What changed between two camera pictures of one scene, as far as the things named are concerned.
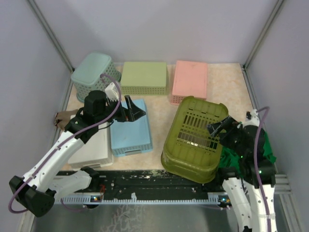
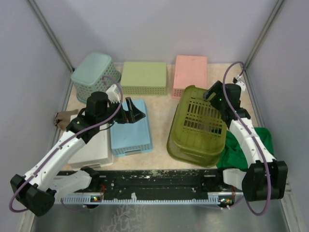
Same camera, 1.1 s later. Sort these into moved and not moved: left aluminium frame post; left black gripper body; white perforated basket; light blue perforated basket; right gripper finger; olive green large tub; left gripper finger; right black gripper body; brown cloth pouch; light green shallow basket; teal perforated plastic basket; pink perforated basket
Moved: right gripper finger; right black gripper body; pink perforated basket; olive green large tub
Not moved: left aluminium frame post; left black gripper body; left gripper finger; light blue perforated basket; white perforated basket; light green shallow basket; brown cloth pouch; teal perforated plastic basket
